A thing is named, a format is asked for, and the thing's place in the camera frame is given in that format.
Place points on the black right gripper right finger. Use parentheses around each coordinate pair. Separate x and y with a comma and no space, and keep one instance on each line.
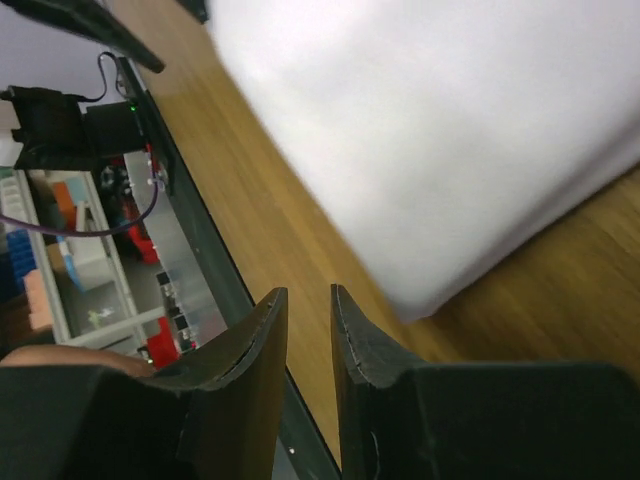
(401,417)

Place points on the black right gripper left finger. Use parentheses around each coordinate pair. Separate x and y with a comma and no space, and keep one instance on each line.
(213,414)

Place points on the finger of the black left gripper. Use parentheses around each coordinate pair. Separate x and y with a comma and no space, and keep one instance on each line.
(90,20)

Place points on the white t-shirt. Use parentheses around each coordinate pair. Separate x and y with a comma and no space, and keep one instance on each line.
(438,136)

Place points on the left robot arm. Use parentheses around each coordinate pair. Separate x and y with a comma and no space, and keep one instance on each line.
(64,105)

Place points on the background storage shelf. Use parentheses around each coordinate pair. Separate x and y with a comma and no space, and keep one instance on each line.
(89,295)

